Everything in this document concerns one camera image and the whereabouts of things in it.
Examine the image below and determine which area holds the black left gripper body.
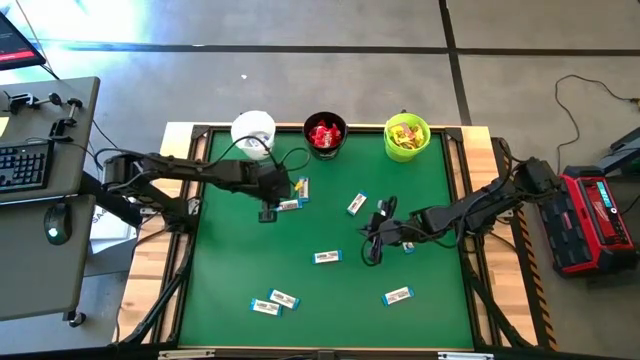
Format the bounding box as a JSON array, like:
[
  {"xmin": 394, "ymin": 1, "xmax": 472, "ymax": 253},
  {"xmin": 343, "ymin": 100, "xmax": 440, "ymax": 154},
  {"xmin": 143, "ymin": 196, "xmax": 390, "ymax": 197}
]
[{"xmin": 257, "ymin": 164, "xmax": 294, "ymax": 224}]

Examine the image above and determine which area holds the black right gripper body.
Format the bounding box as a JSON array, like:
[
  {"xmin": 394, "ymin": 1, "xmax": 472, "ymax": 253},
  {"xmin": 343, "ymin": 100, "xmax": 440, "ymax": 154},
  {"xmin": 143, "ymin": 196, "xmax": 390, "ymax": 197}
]
[{"xmin": 359, "ymin": 197, "xmax": 404, "ymax": 266}]

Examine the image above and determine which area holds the black monster face bucket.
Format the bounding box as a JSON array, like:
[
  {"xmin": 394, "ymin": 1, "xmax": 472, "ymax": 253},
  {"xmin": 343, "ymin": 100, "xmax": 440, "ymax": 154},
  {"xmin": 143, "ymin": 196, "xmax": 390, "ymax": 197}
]
[{"xmin": 301, "ymin": 110, "xmax": 349, "ymax": 161}]

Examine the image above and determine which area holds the white jack-o-lantern bucket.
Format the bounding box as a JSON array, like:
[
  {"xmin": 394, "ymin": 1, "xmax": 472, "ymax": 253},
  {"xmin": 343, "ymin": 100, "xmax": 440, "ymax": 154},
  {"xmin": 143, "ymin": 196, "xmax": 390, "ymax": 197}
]
[{"xmin": 230, "ymin": 109, "xmax": 278, "ymax": 161}]

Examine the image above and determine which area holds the lime green plastic bucket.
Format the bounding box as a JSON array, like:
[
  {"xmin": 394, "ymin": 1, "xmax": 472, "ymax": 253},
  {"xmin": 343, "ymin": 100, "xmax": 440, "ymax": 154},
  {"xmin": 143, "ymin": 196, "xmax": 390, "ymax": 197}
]
[{"xmin": 383, "ymin": 112, "xmax": 432, "ymax": 164}]

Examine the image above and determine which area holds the white printed sheet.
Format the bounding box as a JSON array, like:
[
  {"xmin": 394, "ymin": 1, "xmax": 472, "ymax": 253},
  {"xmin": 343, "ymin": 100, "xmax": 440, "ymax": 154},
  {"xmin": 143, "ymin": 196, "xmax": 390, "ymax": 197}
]
[{"xmin": 89, "ymin": 199, "xmax": 139, "ymax": 251}]

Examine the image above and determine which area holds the red black tool case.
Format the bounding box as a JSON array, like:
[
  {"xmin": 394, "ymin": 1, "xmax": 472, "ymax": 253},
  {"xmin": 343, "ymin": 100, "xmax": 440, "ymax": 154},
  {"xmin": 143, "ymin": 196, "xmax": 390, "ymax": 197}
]
[{"xmin": 539, "ymin": 167, "xmax": 639, "ymax": 279}]

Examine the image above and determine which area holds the black desk clamp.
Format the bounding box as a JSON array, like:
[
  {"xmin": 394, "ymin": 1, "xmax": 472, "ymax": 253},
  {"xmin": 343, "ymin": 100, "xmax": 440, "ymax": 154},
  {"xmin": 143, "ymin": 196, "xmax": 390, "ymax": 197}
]
[
  {"xmin": 48, "ymin": 92, "xmax": 84, "ymax": 143},
  {"xmin": 2, "ymin": 92, "xmax": 41, "ymax": 115}
]

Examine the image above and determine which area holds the black computer mouse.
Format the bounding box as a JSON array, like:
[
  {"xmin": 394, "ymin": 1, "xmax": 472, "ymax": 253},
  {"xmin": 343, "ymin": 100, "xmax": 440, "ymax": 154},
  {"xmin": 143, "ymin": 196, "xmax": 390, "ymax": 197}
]
[{"xmin": 43, "ymin": 202, "xmax": 74, "ymax": 246}]

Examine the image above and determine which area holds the grey desk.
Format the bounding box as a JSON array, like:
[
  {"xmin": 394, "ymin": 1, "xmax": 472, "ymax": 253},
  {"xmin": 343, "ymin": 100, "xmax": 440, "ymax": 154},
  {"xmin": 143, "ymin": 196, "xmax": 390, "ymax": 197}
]
[{"xmin": 0, "ymin": 76, "xmax": 101, "ymax": 321}]

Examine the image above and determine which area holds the black keyboard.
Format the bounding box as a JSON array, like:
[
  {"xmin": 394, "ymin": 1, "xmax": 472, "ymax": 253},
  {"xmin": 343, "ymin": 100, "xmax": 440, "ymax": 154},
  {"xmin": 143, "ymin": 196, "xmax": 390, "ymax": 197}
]
[{"xmin": 0, "ymin": 139, "xmax": 56, "ymax": 194}]

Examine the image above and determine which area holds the black equipment case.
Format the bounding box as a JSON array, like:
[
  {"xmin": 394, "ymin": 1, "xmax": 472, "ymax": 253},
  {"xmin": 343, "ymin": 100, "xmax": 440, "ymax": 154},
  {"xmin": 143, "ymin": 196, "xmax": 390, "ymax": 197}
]
[{"xmin": 592, "ymin": 127, "xmax": 640, "ymax": 176}]

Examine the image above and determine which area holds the dark display screen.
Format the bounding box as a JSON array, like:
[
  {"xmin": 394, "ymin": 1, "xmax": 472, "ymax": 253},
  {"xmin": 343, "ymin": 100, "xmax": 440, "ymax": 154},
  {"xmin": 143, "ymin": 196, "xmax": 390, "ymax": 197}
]
[{"xmin": 0, "ymin": 12, "xmax": 47, "ymax": 72}]

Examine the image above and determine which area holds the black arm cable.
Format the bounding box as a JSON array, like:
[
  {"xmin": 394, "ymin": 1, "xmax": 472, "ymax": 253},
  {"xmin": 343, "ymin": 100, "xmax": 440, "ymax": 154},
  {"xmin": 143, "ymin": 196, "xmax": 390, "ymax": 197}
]
[
  {"xmin": 494, "ymin": 137, "xmax": 519, "ymax": 174},
  {"xmin": 212, "ymin": 134, "xmax": 312, "ymax": 174},
  {"xmin": 359, "ymin": 233, "xmax": 384, "ymax": 268}
]

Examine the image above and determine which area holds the black aluminium table frame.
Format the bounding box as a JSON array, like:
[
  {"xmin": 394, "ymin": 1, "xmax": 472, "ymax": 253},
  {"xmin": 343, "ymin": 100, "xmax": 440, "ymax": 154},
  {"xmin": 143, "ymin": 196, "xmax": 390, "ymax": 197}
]
[{"xmin": 112, "ymin": 122, "xmax": 556, "ymax": 360}]

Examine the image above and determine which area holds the silver metal bracket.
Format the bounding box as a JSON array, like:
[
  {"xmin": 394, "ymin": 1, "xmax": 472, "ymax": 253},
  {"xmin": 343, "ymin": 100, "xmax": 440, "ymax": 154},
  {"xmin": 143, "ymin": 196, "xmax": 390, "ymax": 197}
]
[
  {"xmin": 437, "ymin": 351, "xmax": 495, "ymax": 360},
  {"xmin": 158, "ymin": 348, "xmax": 216, "ymax": 360}
]

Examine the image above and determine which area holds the black floor cable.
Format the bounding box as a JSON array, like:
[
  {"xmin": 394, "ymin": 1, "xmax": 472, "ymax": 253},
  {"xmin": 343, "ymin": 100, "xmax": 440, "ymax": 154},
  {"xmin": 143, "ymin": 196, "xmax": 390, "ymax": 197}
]
[{"xmin": 553, "ymin": 73, "xmax": 640, "ymax": 161}]

